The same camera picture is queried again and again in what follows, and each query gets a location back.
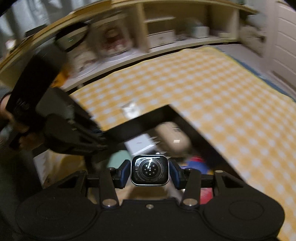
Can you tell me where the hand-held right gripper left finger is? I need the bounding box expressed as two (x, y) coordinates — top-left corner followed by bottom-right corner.
(55, 160), (131, 208)

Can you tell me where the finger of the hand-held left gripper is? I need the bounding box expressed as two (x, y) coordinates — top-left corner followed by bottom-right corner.
(76, 134), (109, 156)
(72, 102), (103, 135)

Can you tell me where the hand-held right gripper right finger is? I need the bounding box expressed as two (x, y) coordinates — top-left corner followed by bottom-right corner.
(170, 159), (248, 208)

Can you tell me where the round green compact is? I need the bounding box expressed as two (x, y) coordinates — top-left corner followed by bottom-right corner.
(107, 151), (130, 169)

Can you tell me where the smart watch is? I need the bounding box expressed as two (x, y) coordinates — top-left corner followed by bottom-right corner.
(131, 154), (171, 186)

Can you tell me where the colourful playing card box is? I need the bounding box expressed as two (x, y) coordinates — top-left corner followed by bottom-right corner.
(179, 158), (214, 205)

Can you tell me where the white charger plug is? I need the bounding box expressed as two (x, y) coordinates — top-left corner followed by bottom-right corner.
(124, 135), (160, 155)

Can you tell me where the beige earbud case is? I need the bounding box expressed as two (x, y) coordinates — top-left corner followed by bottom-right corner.
(155, 122), (193, 160)

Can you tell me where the black cardboard box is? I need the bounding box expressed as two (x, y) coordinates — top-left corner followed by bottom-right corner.
(32, 104), (245, 204)

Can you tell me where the person's left forearm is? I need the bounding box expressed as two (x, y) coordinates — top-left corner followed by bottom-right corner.
(0, 91), (12, 112)

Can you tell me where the person's left hand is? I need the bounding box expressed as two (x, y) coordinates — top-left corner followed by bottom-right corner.
(0, 110), (31, 146)

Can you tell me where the clear plastic strip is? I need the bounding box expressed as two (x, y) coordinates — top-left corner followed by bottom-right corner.
(121, 103), (142, 119)

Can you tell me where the grey curtain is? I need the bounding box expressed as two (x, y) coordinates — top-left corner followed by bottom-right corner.
(0, 0), (111, 35)

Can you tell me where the red printed picture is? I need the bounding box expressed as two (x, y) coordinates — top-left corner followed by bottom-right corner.
(89, 22), (136, 58)

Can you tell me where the yellow checkered mat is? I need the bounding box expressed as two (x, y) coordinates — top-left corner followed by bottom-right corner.
(35, 46), (296, 241)

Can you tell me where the small white drawer box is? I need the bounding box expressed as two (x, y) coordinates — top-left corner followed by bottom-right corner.
(146, 30), (175, 49)

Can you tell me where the wooden bedside shelf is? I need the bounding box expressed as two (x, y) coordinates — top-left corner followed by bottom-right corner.
(0, 0), (259, 93)

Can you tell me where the white tissue box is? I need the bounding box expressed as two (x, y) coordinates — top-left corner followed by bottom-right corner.
(191, 25), (210, 39)

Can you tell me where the beige cushion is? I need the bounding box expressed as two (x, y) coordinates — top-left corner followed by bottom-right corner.
(239, 14), (266, 56)

